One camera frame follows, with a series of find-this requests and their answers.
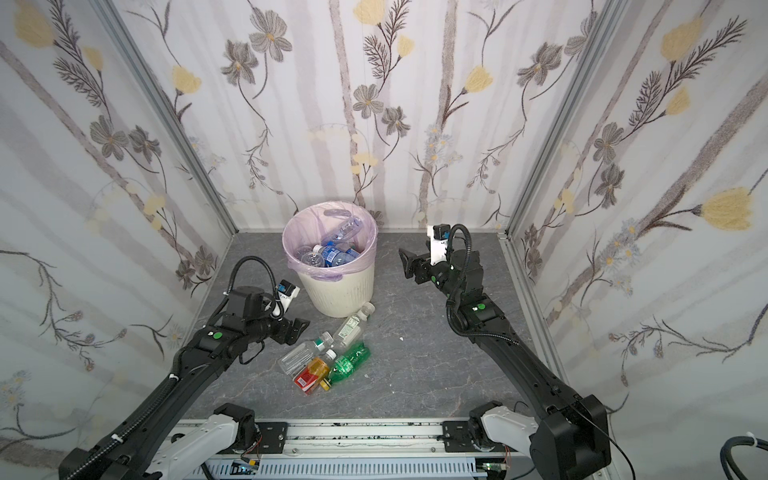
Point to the cream plastic waste bin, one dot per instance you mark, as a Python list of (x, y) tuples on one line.
[(341, 298)]

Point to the red yellow drink bottle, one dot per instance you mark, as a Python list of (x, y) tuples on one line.
[(315, 371)]

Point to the blue label water bottle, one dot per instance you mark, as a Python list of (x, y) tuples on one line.
[(311, 258)]

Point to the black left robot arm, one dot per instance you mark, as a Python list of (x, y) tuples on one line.
[(246, 315)]

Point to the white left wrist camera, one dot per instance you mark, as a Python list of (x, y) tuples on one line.
[(287, 293)]

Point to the white slotted cable duct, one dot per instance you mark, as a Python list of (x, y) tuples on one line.
[(352, 468)]

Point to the clear bottle green cap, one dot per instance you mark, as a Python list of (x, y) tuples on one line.
[(297, 359)]

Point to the pink bin liner bag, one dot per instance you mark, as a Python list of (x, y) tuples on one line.
[(308, 227)]

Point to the green bottle lying centre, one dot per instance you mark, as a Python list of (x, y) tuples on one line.
[(347, 364)]

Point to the white green label bottle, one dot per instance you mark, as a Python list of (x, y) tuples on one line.
[(351, 329)]

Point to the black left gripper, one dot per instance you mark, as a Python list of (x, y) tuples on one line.
[(287, 330)]

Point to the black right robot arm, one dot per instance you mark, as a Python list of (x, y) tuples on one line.
[(566, 436)]

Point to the blue label bottle white cap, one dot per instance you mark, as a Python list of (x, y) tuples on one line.
[(333, 256)]

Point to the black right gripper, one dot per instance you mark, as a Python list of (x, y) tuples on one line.
[(420, 269)]

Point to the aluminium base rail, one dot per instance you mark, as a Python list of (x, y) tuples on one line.
[(192, 444)]

